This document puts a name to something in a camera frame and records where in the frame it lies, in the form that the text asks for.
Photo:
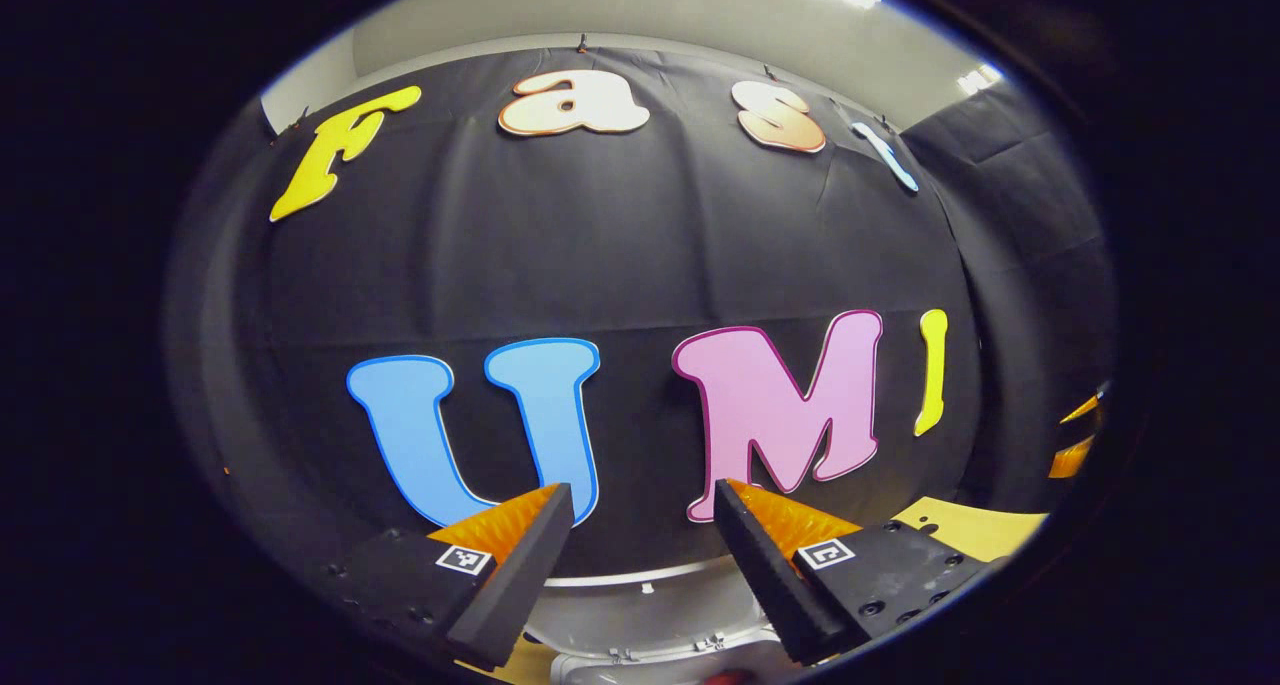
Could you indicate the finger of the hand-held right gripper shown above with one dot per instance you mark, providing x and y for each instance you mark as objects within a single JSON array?
[{"x": 1072, "y": 457}]

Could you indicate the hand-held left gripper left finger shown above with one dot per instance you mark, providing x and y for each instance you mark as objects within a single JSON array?
[{"x": 515, "y": 575}]

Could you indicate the grey desktop garbage bin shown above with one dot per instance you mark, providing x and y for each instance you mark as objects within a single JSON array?
[{"x": 690, "y": 605}]

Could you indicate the black backdrop cloth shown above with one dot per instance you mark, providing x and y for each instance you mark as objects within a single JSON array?
[{"x": 600, "y": 245}]

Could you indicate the red pop can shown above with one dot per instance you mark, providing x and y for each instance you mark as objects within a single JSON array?
[{"x": 732, "y": 678}]

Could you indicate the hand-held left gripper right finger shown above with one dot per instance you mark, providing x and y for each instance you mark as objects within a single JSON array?
[{"x": 765, "y": 575}]

